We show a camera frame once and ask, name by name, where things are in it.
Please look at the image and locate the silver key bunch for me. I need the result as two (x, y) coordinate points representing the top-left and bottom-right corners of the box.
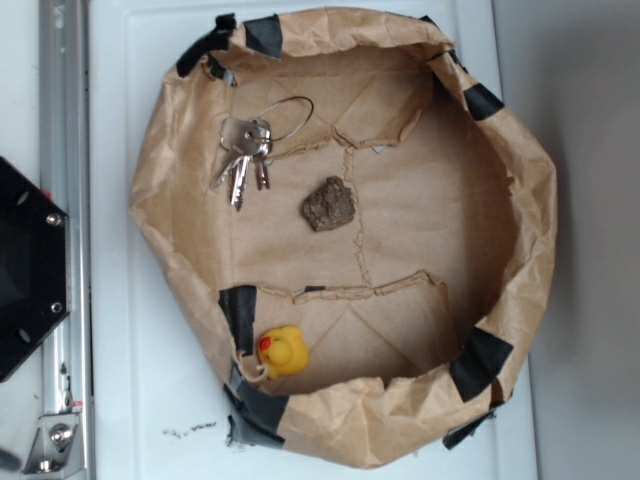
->
(210, 95), (315, 211)

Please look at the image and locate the brown rock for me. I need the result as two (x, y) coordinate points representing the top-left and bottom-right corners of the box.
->
(302, 176), (356, 232)

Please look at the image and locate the brown paper bag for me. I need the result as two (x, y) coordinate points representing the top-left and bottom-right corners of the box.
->
(130, 7), (557, 468)

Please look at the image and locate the yellow rubber duck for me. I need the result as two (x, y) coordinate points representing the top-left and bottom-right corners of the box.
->
(257, 326), (310, 380)

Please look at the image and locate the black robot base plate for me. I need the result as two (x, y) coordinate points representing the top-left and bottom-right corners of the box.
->
(1, 159), (69, 382)

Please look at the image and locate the aluminium frame rail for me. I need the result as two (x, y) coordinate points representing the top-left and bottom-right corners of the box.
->
(38, 1), (95, 479)

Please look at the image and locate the metal corner bracket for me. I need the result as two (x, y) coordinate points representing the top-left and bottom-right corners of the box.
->
(21, 413), (84, 479)

